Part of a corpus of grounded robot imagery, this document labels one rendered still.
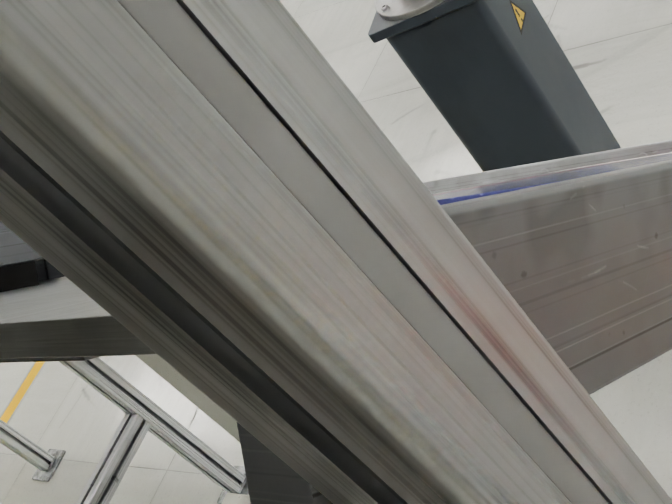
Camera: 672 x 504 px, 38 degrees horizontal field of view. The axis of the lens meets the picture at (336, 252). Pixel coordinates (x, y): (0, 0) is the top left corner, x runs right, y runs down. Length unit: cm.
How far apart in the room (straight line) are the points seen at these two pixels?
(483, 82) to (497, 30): 9
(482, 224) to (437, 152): 220
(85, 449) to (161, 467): 34
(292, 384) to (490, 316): 4
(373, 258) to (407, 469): 4
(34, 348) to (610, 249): 17
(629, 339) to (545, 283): 5
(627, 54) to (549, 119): 86
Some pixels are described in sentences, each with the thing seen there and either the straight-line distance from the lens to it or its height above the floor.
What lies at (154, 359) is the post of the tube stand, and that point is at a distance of 139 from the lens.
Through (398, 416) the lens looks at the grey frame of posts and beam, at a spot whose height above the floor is 119.
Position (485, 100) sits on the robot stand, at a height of 52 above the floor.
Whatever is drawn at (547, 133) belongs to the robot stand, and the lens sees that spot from 154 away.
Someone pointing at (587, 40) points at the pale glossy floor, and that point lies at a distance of 248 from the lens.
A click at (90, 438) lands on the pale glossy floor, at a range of 264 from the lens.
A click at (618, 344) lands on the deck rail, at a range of 31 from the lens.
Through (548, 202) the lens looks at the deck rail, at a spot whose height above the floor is 113.
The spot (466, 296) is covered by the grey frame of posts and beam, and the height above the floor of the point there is 119.
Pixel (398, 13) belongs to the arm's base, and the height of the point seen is 71.
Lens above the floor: 130
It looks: 33 degrees down
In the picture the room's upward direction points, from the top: 42 degrees counter-clockwise
